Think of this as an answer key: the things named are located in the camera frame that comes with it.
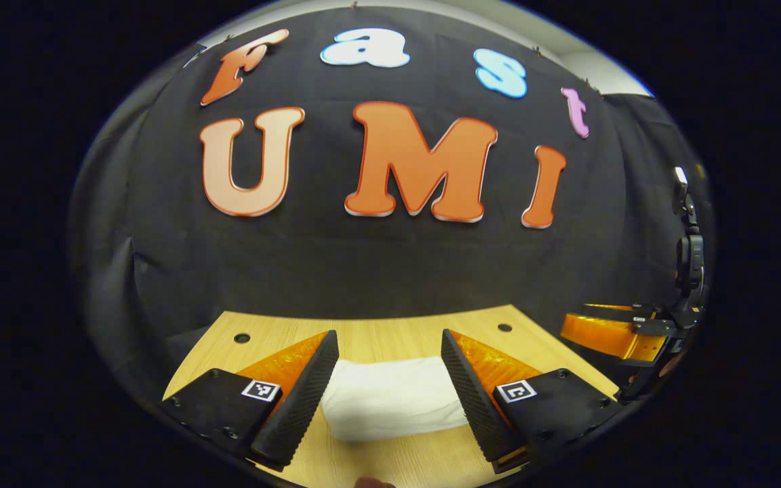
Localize white jeans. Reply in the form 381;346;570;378
321;356;470;443

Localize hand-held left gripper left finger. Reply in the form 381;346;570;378
159;329;341;474

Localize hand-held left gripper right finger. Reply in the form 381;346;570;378
440;329;622;474

